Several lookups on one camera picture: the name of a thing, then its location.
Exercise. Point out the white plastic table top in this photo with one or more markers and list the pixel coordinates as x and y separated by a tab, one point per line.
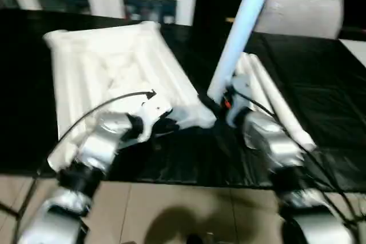
103	67

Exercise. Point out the small brown block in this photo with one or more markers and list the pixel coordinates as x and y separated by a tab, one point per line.
230	20

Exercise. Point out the white plastic bag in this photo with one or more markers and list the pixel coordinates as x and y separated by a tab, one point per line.
297	14

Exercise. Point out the black work mat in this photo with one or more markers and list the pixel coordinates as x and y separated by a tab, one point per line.
23	84

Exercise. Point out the flat white board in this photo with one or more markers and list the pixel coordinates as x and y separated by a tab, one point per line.
354	50

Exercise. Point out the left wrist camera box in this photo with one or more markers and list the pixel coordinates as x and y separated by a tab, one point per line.
151	110

